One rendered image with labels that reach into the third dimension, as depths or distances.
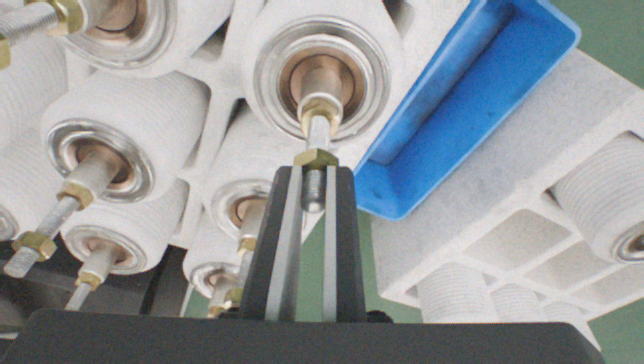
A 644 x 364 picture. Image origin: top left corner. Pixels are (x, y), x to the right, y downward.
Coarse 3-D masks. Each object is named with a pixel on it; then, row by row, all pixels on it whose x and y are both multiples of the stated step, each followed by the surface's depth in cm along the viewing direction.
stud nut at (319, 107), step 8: (312, 104) 14; (320, 104) 14; (328, 104) 14; (304, 112) 14; (312, 112) 14; (320, 112) 14; (328, 112) 14; (336, 112) 14; (304, 120) 14; (328, 120) 14; (336, 120) 14; (304, 128) 14; (336, 128) 14
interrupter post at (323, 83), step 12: (312, 72) 16; (324, 72) 16; (312, 84) 15; (324, 84) 15; (336, 84) 16; (300, 96) 15; (312, 96) 14; (324, 96) 14; (336, 96) 15; (300, 108) 15; (300, 120) 15
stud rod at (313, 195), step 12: (312, 120) 14; (324, 120) 14; (312, 132) 13; (324, 132) 13; (312, 144) 13; (324, 144) 13; (312, 180) 11; (324, 180) 11; (312, 192) 10; (324, 192) 11; (312, 204) 10; (324, 204) 10
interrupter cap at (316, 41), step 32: (288, 32) 15; (320, 32) 15; (352, 32) 15; (256, 64) 16; (288, 64) 16; (320, 64) 16; (352, 64) 16; (384, 64) 16; (256, 96) 17; (288, 96) 17; (352, 96) 17; (384, 96) 17; (288, 128) 19; (352, 128) 19
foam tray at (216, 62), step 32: (0, 0) 21; (256, 0) 21; (384, 0) 30; (416, 0) 20; (448, 0) 20; (224, 32) 29; (416, 32) 22; (192, 64) 24; (224, 64) 24; (416, 64) 23; (224, 96) 26; (32, 128) 28; (224, 128) 28; (192, 160) 32; (352, 160) 30; (192, 192) 33; (192, 224) 37
